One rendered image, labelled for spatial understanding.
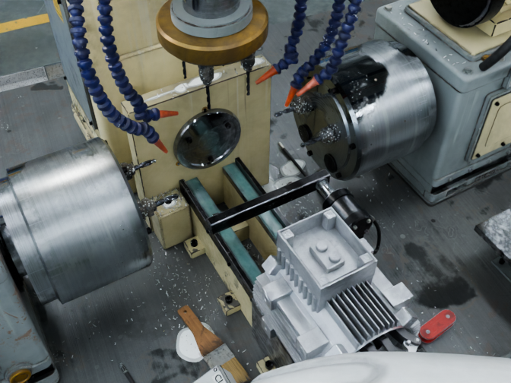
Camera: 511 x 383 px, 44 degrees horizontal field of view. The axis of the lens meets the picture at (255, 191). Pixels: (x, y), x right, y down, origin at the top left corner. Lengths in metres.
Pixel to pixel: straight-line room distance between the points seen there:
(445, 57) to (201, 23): 0.52
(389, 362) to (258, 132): 1.06
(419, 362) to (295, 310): 0.65
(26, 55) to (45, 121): 1.71
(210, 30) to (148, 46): 0.30
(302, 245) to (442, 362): 0.66
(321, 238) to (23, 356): 0.54
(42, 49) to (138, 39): 2.21
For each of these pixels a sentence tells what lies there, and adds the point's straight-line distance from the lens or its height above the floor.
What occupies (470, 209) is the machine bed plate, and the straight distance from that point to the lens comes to 1.52.
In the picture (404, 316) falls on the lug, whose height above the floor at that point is 1.09.
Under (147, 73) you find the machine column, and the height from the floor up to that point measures 1.12.
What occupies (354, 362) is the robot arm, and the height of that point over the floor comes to 1.60.
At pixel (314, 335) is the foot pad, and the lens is 0.94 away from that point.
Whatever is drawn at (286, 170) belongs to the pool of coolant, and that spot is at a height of 0.80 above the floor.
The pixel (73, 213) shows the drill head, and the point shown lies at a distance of 1.03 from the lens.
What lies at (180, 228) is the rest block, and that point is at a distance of 1.35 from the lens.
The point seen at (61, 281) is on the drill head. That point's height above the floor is 1.06.
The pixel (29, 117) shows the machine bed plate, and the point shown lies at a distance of 1.76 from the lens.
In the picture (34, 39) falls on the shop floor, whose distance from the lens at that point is 3.52.
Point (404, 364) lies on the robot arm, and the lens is 0.33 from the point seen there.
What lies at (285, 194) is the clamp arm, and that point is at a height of 1.03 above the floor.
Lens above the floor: 1.90
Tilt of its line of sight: 48 degrees down
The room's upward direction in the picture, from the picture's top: straight up
